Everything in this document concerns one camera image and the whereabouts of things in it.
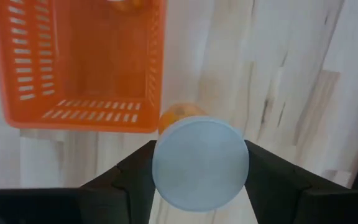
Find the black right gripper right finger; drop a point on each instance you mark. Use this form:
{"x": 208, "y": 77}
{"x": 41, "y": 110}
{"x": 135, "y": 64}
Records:
{"x": 275, "y": 189}

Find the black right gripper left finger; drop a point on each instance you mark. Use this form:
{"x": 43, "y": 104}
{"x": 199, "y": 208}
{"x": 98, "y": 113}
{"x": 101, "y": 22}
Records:
{"x": 132, "y": 189}

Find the white ball basket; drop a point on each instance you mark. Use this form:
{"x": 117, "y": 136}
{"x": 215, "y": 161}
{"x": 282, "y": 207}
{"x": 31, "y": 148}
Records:
{"x": 200, "y": 165}

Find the orange plastic slotted basket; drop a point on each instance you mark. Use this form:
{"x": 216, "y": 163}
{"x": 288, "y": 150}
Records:
{"x": 104, "y": 62}

